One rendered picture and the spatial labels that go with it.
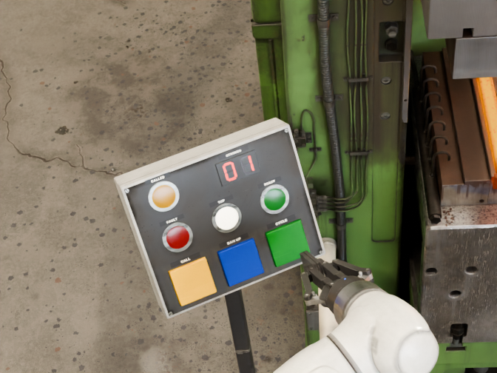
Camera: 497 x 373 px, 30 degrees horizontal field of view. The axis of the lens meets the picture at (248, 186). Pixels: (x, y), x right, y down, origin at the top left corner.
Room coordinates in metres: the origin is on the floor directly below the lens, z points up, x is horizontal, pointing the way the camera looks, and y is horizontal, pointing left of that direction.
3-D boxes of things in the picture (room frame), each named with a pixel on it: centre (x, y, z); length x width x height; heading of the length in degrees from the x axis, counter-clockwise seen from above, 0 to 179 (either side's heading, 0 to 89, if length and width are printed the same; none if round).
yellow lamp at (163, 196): (1.15, 0.16, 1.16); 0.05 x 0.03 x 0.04; 82
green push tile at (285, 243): (1.12, -0.06, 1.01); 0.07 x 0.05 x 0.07; 107
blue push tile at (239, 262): (1.09, 0.04, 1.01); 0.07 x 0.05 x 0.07; 107
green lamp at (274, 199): (1.17, -0.05, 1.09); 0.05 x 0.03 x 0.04; 82
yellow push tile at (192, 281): (1.06, 0.13, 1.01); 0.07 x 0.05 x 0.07; 107
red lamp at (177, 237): (1.11, 0.14, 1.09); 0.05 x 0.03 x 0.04; 82
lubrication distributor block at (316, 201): (1.39, -0.14, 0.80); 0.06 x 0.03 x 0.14; 82
